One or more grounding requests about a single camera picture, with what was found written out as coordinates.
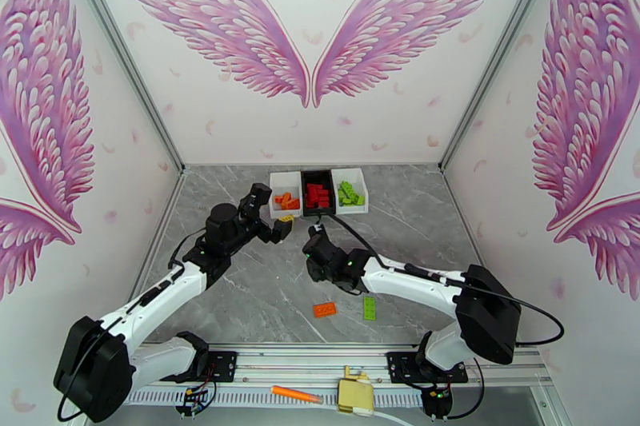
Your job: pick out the black plastic bin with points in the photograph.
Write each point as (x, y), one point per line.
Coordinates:
(316, 177)

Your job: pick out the long green lego plate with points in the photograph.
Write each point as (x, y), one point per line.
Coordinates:
(351, 196)

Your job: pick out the green lego brick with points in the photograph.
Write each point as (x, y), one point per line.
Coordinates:
(360, 200)
(342, 199)
(345, 186)
(352, 190)
(370, 308)

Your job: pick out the white tube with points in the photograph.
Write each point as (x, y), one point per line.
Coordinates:
(395, 420)

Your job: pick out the aluminium corner post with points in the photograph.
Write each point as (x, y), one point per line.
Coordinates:
(123, 55)
(501, 55)

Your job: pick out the beige plastic block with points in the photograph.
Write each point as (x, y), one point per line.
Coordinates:
(355, 392)

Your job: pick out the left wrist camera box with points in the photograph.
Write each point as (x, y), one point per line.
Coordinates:
(255, 200)

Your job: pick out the orange marker pen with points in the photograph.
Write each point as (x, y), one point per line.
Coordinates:
(295, 393)

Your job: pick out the white plastic bin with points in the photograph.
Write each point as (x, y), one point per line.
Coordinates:
(350, 175)
(285, 182)

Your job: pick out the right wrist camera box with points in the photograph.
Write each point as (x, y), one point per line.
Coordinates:
(316, 234)

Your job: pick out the orange L-shaped brick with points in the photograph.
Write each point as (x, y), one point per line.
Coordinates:
(310, 364)

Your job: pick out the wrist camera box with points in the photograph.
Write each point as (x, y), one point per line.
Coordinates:
(316, 234)
(255, 200)

